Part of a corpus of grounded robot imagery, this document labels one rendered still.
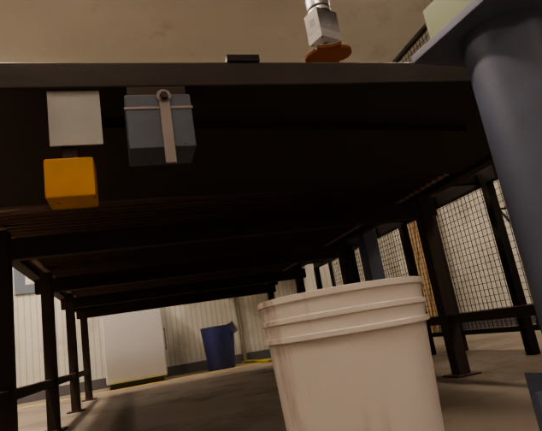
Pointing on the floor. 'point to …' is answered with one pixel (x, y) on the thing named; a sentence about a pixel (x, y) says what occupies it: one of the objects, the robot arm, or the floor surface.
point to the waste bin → (220, 346)
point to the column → (518, 143)
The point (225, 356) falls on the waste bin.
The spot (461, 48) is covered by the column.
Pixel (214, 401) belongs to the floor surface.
